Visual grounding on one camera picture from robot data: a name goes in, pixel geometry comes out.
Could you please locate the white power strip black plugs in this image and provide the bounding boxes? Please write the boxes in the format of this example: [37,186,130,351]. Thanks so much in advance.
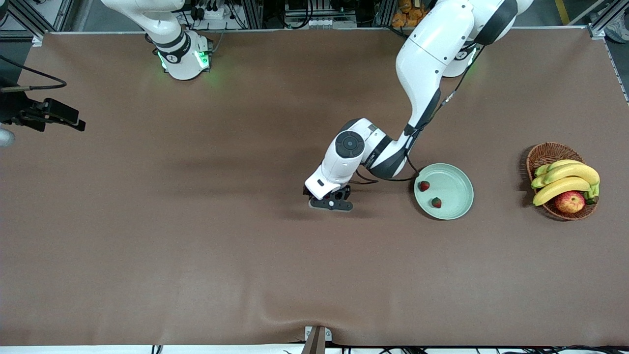
[189,2,228,21]

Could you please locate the silver aluminium frame post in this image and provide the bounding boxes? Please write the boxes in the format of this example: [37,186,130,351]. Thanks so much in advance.
[376,0,395,28]
[244,0,263,29]

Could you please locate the yellow banana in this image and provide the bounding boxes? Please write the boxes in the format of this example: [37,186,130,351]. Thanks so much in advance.
[541,164,601,186]
[532,177,593,207]
[535,159,584,177]

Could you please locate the red yellow apple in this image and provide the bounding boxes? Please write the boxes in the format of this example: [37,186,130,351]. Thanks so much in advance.
[554,191,586,214]

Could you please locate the brown wicker basket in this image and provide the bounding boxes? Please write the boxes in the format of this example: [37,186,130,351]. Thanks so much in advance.
[526,142,599,221]

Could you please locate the pale green round plate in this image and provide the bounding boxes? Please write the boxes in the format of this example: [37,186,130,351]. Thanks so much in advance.
[414,163,475,220]

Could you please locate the orange packaged snacks pile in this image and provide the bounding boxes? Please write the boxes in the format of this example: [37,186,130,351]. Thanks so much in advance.
[392,0,428,28]

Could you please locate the silver aluminium frame corner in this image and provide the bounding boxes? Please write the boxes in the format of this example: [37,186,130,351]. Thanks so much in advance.
[0,0,74,47]
[587,0,629,42]

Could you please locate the metal table edge bracket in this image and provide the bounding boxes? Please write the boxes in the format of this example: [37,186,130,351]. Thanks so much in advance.
[301,325,333,354]

